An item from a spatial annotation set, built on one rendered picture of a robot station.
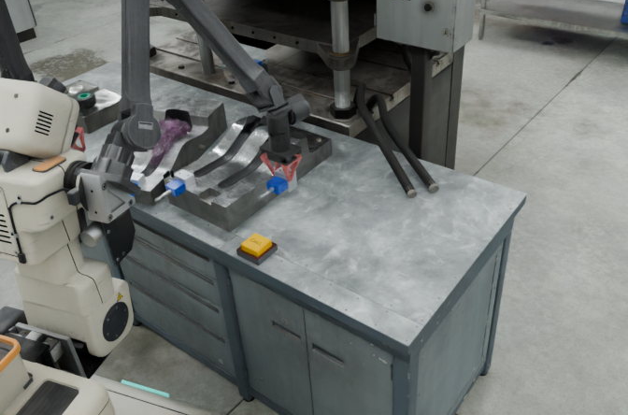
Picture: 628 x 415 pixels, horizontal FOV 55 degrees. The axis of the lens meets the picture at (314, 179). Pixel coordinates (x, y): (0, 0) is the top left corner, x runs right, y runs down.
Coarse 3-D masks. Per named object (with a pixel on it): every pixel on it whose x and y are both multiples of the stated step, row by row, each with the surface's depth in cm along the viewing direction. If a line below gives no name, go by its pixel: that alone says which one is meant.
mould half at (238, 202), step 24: (240, 120) 201; (312, 144) 200; (192, 168) 187; (216, 168) 186; (240, 168) 186; (264, 168) 184; (312, 168) 198; (192, 192) 176; (240, 192) 174; (216, 216) 174; (240, 216) 175
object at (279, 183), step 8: (280, 168) 170; (280, 176) 168; (272, 184) 166; (280, 184) 166; (288, 184) 168; (296, 184) 171; (264, 192) 164; (272, 192) 167; (280, 192) 167; (288, 192) 169
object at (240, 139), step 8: (248, 120) 198; (256, 120) 199; (264, 120) 197; (248, 128) 198; (240, 136) 196; (248, 136) 194; (232, 144) 195; (240, 144) 194; (232, 152) 193; (216, 160) 190; (224, 160) 191; (256, 160) 188; (200, 168) 186; (208, 168) 187; (248, 168) 186; (256, 168) 185; (200, 176) 183; (232, 176) 182; (240, 176) 183; (224, 184) 179; (232, 184) 178
